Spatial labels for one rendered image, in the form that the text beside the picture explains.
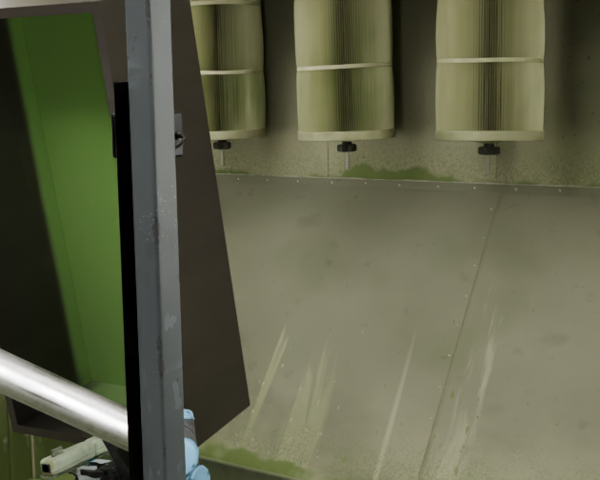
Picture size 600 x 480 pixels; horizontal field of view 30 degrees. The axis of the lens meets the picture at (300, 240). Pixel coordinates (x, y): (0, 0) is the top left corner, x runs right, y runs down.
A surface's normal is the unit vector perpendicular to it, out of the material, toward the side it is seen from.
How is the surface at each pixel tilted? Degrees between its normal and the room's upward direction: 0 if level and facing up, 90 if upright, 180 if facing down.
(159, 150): 90
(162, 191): 90
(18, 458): 90
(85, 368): 90
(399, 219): 57
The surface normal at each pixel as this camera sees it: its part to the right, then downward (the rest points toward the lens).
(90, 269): -0.51, 0.32
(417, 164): -0.60, 0.11
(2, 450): 0.80, 0.06
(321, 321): -0.51, -0.44
